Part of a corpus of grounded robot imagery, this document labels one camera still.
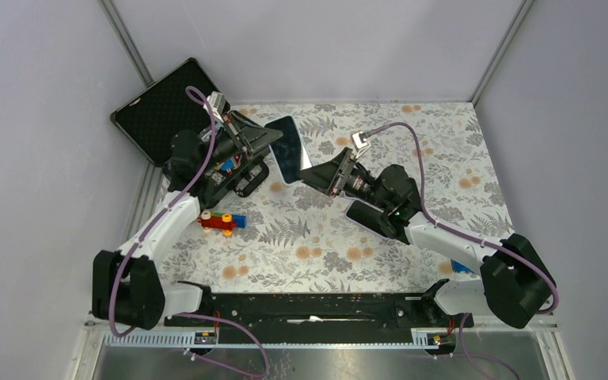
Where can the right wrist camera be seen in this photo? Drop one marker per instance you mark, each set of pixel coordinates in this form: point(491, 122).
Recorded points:
point(360, 143)

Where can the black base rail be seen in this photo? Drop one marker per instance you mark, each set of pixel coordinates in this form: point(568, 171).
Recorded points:
point(333, 318)

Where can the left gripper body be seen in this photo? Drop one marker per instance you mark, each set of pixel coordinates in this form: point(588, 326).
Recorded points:
point(226, 146)

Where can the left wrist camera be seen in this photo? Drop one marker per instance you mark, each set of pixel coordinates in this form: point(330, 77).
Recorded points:
point(215, 105)

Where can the black phone from blue case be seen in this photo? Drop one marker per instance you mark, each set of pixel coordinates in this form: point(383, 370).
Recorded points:
point(286, 147)

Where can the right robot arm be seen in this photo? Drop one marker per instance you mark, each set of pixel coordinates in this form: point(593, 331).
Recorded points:
point(513, 284)

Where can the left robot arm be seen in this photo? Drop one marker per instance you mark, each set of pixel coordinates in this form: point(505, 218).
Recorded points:
point(127, 290)

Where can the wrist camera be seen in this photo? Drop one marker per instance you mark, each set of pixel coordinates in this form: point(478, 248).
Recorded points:
point(360, 143)
point(215, 105)

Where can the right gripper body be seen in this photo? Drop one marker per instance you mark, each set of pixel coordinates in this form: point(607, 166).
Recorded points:
point(360, 184)

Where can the floral table mat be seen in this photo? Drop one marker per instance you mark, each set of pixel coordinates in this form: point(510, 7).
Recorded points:
point(298, 240)

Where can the black poker chip case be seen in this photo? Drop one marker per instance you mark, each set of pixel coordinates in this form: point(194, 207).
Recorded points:
point(171, 129)

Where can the blue toy car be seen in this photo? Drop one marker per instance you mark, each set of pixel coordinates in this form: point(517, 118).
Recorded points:
point(460, 268)

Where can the red toy brick car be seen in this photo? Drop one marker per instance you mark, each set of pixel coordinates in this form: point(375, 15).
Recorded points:
point(226, 223)

